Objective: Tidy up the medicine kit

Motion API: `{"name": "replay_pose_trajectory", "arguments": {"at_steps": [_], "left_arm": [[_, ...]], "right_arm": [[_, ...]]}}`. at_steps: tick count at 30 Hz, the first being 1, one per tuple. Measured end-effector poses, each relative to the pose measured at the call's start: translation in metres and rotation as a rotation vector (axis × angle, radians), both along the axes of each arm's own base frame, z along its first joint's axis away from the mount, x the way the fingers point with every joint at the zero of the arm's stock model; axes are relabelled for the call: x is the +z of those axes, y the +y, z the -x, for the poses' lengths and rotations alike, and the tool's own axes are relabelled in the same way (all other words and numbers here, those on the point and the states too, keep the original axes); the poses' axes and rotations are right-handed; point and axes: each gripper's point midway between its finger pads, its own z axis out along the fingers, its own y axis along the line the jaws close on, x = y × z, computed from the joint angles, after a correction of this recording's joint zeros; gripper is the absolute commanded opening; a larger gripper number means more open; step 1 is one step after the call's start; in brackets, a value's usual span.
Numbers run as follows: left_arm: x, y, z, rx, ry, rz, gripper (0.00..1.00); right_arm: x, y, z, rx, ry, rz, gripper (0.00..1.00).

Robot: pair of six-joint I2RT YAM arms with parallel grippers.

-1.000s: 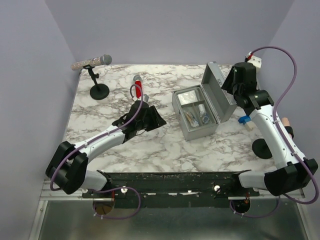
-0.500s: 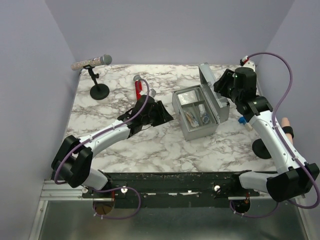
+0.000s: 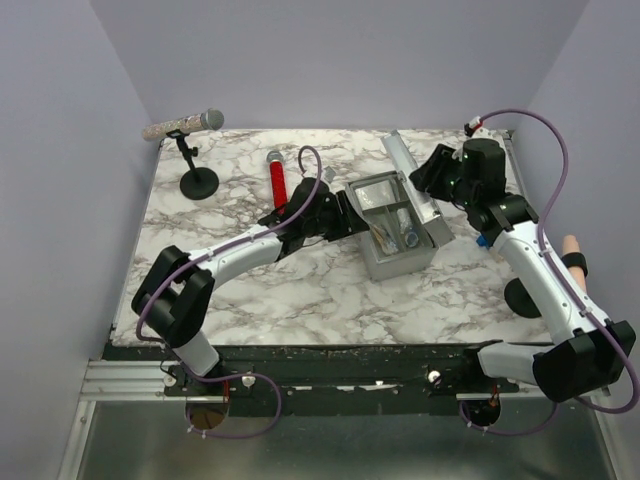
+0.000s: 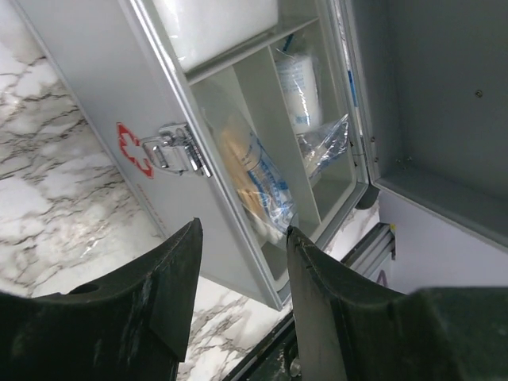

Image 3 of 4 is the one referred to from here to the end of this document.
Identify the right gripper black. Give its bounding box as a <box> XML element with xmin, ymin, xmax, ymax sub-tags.
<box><xmin>411</xmin><ymin>143</ymin><xmax>477</xmax><ymax>207</ymax></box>

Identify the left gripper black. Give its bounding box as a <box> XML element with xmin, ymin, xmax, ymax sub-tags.
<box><xmin>304</xmin><ymin>190</ymin><xmax>370</xmax><ymax>243</ymax></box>

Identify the gauze bandage roll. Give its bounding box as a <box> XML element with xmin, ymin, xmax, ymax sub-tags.
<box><xmin>396</xmin><ymin>208</ymin><xmax>413</xmax><ymax>232</ymax></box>

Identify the white gauze pad bag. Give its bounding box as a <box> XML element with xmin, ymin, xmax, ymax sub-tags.
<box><xmin>354</xmin><ymin>179</ymin><xmax>397</xmax><ymax>210</ymax></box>

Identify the grey metal medicine case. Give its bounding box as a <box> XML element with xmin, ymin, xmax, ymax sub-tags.
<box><xmin>345</xmin><ymin>131</ymin><xmax>454</xmax><ymax>281</ymax></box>

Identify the cotton swabs bag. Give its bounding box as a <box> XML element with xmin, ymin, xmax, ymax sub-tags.
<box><xmin>370</xmin><ymin>223</ymin><xmax>399</xmax><ymax>255</ymax></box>

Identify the grey plastic divided tray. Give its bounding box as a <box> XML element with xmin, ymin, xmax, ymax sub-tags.
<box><xmin>346</xmin><ymin>171</ymin><xmax>436</xmax><ymax>262</ymax></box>

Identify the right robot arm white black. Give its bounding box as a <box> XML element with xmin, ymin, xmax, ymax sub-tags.
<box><xmin>409</xmin><ymin>138</ymin><xmax>636</xmax><ymax>403</ymax></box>

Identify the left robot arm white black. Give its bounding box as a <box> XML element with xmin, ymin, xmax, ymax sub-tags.
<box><xmin>131</xmin><ymin>178</ymin><xmax>369</xmax><ymax>395</ymax></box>

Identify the red glitter microphone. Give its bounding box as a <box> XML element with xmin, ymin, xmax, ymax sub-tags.
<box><xmin>266</xmin><ymin>150</ymin><xmax>288</xmax><ymax>214</ymax></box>

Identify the tape roll in wrapper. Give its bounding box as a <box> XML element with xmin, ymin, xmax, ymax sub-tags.
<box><xmin>404</xmin><ymin>230</ymin><xmax>420</xmax><ymax>248</ymax></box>

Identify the blue white small box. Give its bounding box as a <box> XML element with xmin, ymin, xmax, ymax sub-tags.
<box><xmin>476</xmin><ymin>235</ymin><xmax>491</xmax><ymax>250</ymax></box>

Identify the black microphone stand left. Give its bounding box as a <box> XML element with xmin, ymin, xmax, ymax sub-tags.
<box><xmin>166</xmin><ymin>130</ymin><xmax>219</xmax><ymax>201</ymax></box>

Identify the silver glitter microphone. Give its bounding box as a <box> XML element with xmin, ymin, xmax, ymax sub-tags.
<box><xmin>142</xmin><ymin>108</ymin><xmax>225</xmax><ymax>142</ymax></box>

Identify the beige microphone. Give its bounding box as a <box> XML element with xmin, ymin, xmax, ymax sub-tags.
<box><xmin>561</xmin><ymin>235</ymin><xmax>588</xmax><ymax>292</ymax></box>

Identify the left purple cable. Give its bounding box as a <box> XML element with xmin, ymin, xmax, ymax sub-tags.
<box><xmin>135</xmin><ymin>144</ymin><xmax>322</xmax><ymax>440</ymax></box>

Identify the black mounting rail base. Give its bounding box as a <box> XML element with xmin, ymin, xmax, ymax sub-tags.
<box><xmin>103</xmin><ymin>344</ymin><xmax>519</xmax><ymax>417</ymax></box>

